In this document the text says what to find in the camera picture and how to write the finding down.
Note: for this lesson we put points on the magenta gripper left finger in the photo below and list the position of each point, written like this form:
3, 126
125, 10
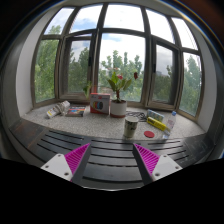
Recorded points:
70, 166

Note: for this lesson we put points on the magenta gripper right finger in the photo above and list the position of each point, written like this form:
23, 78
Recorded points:
152, 166

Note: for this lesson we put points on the clear plastic water bottle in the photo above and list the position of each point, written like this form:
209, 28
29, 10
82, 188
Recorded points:
169, 126

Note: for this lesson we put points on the red bottle cap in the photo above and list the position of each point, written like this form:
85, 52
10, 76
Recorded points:
149, 134

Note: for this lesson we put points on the yellow rectangular box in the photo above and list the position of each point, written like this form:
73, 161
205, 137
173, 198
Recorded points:
156, 123

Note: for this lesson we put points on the patterned paper cup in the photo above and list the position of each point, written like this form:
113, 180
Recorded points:
130, 126

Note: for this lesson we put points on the light blue packet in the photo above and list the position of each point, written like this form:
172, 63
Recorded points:
155, 115

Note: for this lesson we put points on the colourful flat book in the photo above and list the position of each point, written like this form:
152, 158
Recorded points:
76, 111

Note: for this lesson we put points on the white plant pot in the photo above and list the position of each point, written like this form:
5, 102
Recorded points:
118, 109

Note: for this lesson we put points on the red and white box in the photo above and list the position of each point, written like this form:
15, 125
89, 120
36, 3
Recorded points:
99, 103

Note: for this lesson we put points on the small green plant sprig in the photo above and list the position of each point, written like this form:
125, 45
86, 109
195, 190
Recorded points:
87, 89

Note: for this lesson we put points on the green plant with red flowers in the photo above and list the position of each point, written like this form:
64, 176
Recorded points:
118, 83

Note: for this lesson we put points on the brown window frame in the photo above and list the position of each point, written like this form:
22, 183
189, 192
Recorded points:
157, 50

